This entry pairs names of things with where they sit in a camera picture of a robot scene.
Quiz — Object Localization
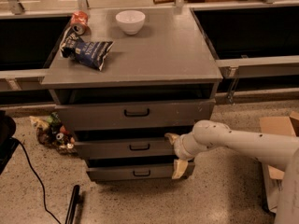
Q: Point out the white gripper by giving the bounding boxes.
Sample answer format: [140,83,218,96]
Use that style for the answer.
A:
[164,133,200,179]

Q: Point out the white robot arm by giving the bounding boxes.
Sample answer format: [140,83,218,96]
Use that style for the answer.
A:
[165,120,299,224]

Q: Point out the grey drawer cabinet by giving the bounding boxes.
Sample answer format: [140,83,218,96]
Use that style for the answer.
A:
[42,8,222,172]

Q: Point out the grey top drawer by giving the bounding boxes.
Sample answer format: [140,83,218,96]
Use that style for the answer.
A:
[56,99,215,131]

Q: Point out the cardboard box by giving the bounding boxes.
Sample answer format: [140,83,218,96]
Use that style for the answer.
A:
[260,111,299,213]

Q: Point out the black bar on floor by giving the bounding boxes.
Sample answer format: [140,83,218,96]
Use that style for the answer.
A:
[64,185,80,224]

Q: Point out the trash pile on floor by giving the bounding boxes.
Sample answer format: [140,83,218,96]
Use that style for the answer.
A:
[29,112,77,155]

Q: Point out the white ceramic bowl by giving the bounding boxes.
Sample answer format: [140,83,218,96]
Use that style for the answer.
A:
[115,10,146,35]

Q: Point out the blue chip bag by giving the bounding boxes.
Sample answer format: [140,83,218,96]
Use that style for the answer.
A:
[60,27,114,71]

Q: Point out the wooden stick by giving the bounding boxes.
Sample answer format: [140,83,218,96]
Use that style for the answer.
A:
[153,0,175,5]

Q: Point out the orange soda can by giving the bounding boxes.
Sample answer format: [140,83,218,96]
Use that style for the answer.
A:
[70,10,88,35]

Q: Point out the black device at left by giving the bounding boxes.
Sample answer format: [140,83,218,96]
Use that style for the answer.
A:
[0,110,19,174]

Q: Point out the grey metal railing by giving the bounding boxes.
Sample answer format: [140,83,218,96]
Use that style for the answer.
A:
[1,0,298,105]

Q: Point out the black cable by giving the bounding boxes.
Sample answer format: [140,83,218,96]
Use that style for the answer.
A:
[11,137,63,224]

